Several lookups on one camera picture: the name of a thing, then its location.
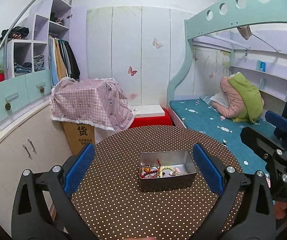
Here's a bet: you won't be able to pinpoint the cream bead bracelet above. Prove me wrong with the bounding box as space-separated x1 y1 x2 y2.
158 164 182 178

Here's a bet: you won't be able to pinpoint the teal drawer unit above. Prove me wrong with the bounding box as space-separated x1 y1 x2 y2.
0 69 52 131

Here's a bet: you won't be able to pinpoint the teal patterned bed mattress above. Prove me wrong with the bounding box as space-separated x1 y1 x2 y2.
170 99 275 178

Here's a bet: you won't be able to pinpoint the brown cardboard box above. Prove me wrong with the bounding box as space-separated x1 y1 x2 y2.
62 122 95 155

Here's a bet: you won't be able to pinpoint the teal bunk bed frame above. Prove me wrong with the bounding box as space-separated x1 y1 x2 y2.
167 0 287 102

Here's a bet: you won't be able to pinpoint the silver metal tin box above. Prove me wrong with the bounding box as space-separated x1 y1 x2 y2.
139 150 197 192

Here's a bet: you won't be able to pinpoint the white pillow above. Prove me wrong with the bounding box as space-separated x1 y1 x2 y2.
210 91 229 108

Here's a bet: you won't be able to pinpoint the person's right hand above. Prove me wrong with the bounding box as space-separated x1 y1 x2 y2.
266 172 287 221

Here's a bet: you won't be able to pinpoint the dark red bead bracelet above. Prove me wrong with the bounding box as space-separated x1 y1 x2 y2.
140 166 161 178

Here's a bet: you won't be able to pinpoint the cream cabinet with handles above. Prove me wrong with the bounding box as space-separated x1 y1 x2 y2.
0 106 72 233

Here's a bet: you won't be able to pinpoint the pink and green quilt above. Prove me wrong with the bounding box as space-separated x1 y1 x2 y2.
213 72 264 123

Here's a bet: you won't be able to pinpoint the white cube shelf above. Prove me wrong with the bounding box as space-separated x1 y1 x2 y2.
1 0 72 79

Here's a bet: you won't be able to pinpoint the pink checkered cloth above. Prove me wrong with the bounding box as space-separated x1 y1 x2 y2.
50 77 135 132

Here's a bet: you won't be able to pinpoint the brown polka dot tablecloth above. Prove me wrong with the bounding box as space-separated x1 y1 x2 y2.
72 126 242 239

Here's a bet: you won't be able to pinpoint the hanging clothes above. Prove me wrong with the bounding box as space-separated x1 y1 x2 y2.
48 36 80 86

